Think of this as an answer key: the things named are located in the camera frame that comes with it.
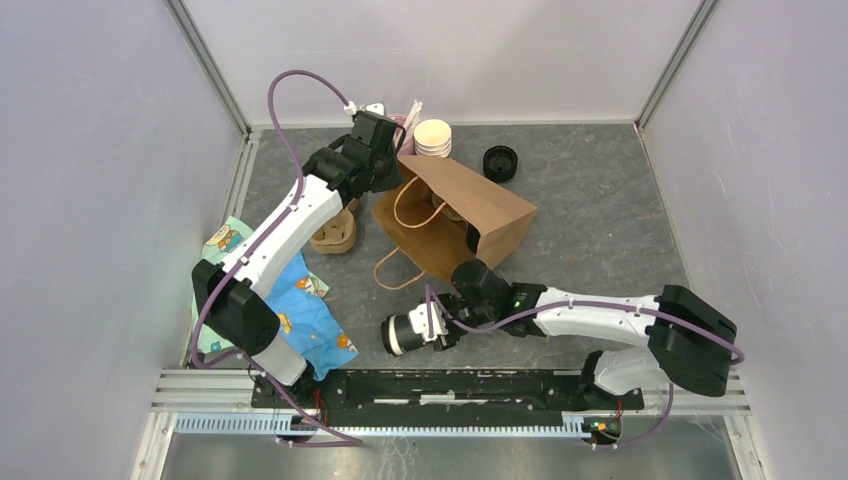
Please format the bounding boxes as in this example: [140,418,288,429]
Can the brown cardboard cup carriers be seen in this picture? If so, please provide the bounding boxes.
[309,199,360,255]

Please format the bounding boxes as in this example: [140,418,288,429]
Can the brown paper takeout bag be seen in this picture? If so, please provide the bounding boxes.
[372,155,538,291]

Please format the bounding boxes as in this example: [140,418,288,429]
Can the black paper coffee cup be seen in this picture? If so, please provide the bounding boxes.
[465,223,480,255]

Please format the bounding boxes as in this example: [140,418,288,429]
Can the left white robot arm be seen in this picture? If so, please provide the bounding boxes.
[192,110,407,408]

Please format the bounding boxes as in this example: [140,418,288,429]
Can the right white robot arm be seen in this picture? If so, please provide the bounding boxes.
[425,260,745,408]

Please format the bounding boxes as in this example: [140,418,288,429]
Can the wooden stirrers in wrappers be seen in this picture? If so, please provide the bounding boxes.
[390,100,423,146]

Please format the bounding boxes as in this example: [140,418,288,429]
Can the stack of paper cups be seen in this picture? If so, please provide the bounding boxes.
[413,119,452,158]

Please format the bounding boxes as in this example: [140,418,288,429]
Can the stack of black lids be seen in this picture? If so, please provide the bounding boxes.
[482,145,518,184]

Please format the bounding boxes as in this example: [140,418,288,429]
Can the green patterned cloth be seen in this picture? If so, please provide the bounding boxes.
[198,216,330,354]

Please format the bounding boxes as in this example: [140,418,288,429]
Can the blue patterned cloth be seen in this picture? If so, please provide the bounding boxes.
[266,253,358,381]

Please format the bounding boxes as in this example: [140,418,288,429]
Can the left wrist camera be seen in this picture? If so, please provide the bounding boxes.
[344,101,386,116]

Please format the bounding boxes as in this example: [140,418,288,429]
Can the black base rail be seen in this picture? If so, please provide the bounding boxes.
[288,369,645,427]

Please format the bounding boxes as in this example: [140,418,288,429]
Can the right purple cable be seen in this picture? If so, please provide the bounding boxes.
[423,284,746,452]

